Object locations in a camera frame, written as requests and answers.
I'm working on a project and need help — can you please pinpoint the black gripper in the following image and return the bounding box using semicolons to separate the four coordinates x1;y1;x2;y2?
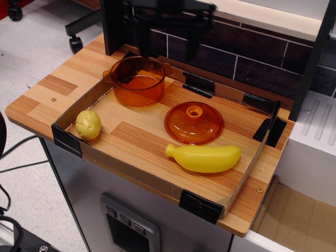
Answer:
123;0;217;61

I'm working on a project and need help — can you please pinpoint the orange transparent toy pot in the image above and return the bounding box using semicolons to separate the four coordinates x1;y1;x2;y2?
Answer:
103;56;173;108

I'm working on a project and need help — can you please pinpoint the orange transparent pot lid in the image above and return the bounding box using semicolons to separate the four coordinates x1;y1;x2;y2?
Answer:
164;102;224;145

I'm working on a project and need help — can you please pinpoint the black office chair base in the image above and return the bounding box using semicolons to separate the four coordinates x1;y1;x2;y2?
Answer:
65;9;101;54

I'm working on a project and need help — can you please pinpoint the yellow toy potato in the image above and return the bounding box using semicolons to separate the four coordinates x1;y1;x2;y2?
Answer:
76;110;101;140

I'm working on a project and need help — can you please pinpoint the yellow toy banana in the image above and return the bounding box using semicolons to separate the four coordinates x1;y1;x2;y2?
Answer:
165;144;242;173

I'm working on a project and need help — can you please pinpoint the black caster wheel top left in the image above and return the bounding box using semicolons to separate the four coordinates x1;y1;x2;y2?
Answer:
7;0;23;22

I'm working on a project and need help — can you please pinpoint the cardboard fence with black tape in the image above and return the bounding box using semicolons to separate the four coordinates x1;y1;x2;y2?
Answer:
51;61;293;235

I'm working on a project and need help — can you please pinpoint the white toy sink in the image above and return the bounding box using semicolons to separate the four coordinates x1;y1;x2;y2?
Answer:
276;91;335;206

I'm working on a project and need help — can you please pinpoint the grey toy oven panel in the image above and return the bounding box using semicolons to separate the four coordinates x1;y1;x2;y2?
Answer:
100;194;161;252

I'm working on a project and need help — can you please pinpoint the black vertical post left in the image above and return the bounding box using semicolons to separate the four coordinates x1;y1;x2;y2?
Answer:
100;0;135;55

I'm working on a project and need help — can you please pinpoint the black vertical post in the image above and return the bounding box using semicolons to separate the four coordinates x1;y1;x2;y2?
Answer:
288;0;335;122
100;0;135;55

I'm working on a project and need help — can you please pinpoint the black vertical post right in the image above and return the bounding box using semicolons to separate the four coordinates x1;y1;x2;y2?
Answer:
288;0;335;122

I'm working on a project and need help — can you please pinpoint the black cable on floor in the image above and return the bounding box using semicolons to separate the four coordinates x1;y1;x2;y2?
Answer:
0;134;49;174

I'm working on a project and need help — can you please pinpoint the black braided cable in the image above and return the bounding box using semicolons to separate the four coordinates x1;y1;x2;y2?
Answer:
0;216;24;252

